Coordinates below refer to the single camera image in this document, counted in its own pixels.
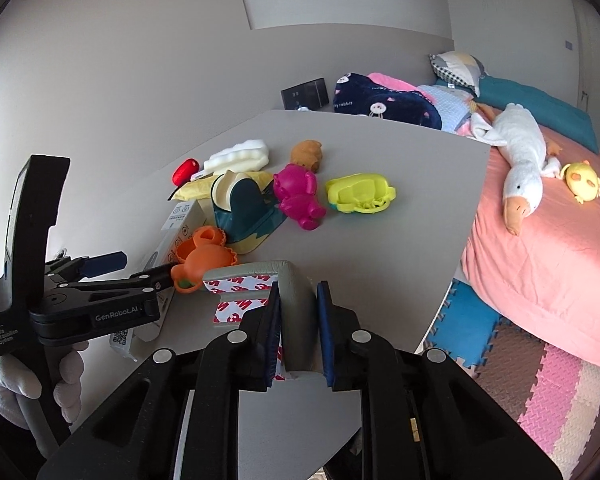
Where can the yellow chick plush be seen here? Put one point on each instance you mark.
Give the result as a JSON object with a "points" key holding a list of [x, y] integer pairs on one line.
{"points": [[582, 180]]}

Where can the yellow-green plastic toy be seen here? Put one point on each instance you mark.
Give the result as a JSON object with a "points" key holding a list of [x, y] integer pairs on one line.
{"points": [[360, 192]]}

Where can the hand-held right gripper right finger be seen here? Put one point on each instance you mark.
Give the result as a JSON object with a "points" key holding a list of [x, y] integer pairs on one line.
{"points": [[325, 330]]}

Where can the clear labelled plastic bag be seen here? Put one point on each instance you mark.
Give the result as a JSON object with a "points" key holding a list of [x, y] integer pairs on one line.
{"points": [[122, 337]]}

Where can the brown toy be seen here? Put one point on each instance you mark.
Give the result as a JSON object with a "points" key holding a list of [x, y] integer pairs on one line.
{"points": [[305, 155]]}

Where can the orange plastic toy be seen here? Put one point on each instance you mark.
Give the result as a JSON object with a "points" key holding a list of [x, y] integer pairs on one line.
{"points": [[205, 260]]}

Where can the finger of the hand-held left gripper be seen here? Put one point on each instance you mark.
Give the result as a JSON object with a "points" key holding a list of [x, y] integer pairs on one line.
{"points": [[145, 280], [107, 261]]}

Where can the white goose plush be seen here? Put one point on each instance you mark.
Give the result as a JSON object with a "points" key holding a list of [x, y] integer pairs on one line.
{"points": [[520, 150]]}

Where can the white cardboard box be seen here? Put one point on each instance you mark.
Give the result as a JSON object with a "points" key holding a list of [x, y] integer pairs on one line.
{"points": [[180, 220]]}

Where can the teal pillow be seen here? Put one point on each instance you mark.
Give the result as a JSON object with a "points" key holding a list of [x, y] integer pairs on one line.
{"points": [[540, 100]]}

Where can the magenta pig toy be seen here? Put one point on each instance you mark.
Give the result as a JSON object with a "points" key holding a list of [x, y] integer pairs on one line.
{"points": [[295, 195]]}

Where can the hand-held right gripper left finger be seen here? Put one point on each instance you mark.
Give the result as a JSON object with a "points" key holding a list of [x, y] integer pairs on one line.
{"points": [[272, 330]]}

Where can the patterned pillow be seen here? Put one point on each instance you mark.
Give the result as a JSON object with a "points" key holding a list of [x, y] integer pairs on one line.
{"points": [[455, 67]]}

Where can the bed with pink sheet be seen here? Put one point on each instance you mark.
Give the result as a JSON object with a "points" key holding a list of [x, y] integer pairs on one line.
{"points": [[555, 270]]}

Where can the light blue blanket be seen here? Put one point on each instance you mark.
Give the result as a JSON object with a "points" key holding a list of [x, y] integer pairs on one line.
{"points": [[445, 105]]}

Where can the wall light switch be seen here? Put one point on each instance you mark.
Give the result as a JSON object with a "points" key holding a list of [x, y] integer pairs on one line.
{"points": [[569, 45]]}

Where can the small red toy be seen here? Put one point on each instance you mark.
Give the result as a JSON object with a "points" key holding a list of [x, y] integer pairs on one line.
{"points": [[186, 171]]}

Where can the teal and yellow wrapper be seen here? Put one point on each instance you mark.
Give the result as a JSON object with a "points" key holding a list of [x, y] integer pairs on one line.
{"points": [[252, 240]]}

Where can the navy printed blanket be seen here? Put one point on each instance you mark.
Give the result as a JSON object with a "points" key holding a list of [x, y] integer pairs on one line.
{"points": [[380, 100]]}

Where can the person's left hand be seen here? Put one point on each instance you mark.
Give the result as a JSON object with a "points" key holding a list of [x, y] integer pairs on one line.
{"points": [[70, 375]]}

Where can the pink cloth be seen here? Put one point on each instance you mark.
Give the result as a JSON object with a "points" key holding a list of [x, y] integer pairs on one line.
{"points": [[390, 80]]}

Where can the foam puzzle floor mat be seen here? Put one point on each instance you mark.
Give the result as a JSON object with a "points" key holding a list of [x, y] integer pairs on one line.
{"points": [[505, 375]]}

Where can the yellow snack wrapper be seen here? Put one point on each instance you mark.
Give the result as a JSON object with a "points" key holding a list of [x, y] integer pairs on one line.
{"points": [[190, 190]]}

